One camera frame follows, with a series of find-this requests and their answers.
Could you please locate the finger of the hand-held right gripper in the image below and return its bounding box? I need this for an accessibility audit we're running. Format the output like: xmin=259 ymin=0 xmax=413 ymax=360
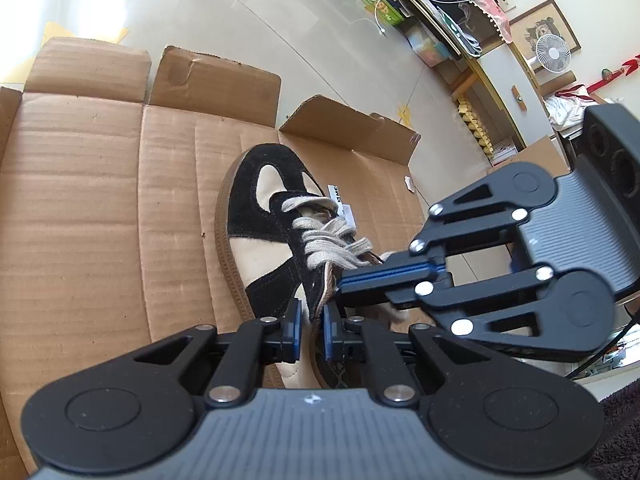
xmin=335 ymin=265 xmax=555 ymax=346
xmin=340 ymin=172 xmax=530 ymax=282

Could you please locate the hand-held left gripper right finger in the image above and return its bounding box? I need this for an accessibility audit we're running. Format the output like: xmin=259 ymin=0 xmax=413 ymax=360
xmin=322 ymin=305 xmax=494 ymax=407

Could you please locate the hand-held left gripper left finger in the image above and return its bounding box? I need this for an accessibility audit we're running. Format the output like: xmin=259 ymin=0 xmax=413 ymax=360
xmin=132 ymin=298 xmax=303 ymax=407

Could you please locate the beige shoelace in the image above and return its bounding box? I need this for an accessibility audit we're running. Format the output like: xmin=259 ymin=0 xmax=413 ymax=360
xmin=281 ymin=195 xmax=401 ymax=273

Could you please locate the black and beige shoe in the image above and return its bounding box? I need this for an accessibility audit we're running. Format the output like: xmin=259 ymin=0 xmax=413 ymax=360
xmin=215 ymin=142 xmax=416 ymax=391

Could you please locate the white paper label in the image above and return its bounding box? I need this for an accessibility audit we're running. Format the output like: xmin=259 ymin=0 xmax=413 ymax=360
xmin=325 ymin=184 xmax=358 ymax=233

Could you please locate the white cloth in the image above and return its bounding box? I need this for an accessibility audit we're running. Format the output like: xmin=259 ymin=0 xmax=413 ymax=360
xmin=545 ymin=92 xmax=611 ymax=131

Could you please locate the yellow blocks stack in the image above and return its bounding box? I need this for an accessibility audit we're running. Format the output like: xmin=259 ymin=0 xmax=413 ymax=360
xmin=457 ymin=97 xmax=493 ymax=156

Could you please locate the cardboard tube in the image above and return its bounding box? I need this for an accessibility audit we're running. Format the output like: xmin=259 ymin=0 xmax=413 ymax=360
xmin=537 ymin=71 xmax=581 ymax=92

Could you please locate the red ornament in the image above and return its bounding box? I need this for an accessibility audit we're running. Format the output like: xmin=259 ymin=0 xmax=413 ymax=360
xmin=585 ymin=55 xmax=640 ymax=93

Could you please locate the white cabinet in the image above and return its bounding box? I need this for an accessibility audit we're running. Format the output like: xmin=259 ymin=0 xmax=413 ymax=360
xmin=477 ymin=42 xmax=556 ymax=153

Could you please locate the white fan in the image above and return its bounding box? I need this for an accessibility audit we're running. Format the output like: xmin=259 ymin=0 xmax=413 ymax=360
xmin=535 ymin=34 xmax=572 ymax=76

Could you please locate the person's right leg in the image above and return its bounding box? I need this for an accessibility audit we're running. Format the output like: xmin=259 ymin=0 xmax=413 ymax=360
xmin=584 ymin=379 xmax=640 ymax=480

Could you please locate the framed picture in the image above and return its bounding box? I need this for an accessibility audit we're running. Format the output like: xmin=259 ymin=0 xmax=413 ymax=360
xmin=507 ymin=0 xmax=582 ymax=63

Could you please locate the clear storage bin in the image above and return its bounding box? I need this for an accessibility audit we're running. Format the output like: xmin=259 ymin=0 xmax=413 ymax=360
xmin=404 ymin=24 xmax=453 ymax=68

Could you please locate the pink printed table cover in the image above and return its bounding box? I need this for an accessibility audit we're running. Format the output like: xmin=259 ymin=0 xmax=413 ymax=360
xmin=432 ymin=0 xmax=516 ymax=46

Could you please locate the flattened cardboard box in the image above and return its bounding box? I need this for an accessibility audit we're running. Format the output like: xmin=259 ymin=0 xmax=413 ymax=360
xmin=0 ymin=37 xmax=431 ymax=480

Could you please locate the green storage box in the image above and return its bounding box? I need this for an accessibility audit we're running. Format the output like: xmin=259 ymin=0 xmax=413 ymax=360
xmin=356 ymin=0 xmax=407 ymax=27

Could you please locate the white charging cable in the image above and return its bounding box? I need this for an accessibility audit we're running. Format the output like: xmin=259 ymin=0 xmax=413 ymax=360
xmin=374 ymin=0 xmax=436 ymax=37

